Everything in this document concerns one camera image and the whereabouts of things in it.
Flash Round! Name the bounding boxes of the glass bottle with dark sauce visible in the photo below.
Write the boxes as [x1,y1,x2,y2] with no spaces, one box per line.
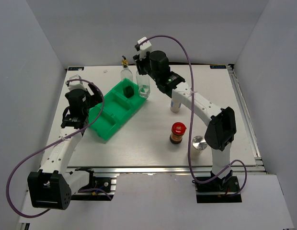
[120,56,134,98]

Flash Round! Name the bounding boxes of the clear glass bottle gold spout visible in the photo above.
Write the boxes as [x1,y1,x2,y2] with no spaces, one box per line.
[136,71,150,99]

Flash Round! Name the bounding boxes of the red cap sauce bottle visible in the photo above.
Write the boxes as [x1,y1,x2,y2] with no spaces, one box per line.
[170,122,187,144]

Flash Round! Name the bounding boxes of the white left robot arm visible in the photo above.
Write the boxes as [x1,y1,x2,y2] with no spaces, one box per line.
[27,80,103,210]

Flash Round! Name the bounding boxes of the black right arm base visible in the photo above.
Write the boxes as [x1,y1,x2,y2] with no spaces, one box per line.
[192,176,242,204]

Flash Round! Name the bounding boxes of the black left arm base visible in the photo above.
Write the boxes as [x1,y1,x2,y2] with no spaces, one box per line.
[71,167,114,201]

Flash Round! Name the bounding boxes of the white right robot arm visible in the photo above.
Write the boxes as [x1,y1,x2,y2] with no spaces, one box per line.
[133,51,237,191]

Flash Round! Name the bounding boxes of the green three-compartment plastic bin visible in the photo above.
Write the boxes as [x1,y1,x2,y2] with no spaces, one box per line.
[89,81,146,142]

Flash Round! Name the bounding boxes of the white shaker blue label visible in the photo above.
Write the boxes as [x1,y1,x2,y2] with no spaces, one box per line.
[170,99,182,113]

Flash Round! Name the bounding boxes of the left blue logo sticker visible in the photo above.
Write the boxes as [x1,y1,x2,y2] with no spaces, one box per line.
[68,67,84,71]

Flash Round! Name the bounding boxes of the blue logo sticker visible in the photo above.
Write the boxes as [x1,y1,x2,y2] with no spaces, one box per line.
[68,67,84,71]
[210,65,227,69]

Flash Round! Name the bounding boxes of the right blue logo sticker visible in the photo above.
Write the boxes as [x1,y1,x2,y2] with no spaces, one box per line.
[210,65,227,69]

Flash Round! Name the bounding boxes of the white shaker silver lid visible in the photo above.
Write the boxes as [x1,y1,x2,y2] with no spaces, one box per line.
[190,136,208,160]

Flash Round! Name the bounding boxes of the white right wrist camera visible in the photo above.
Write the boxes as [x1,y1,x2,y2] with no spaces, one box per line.
[135,37,152,60]

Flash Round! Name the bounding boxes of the aluminium table frame rail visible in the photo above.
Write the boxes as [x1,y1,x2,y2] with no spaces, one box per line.
[227,64,267,174]

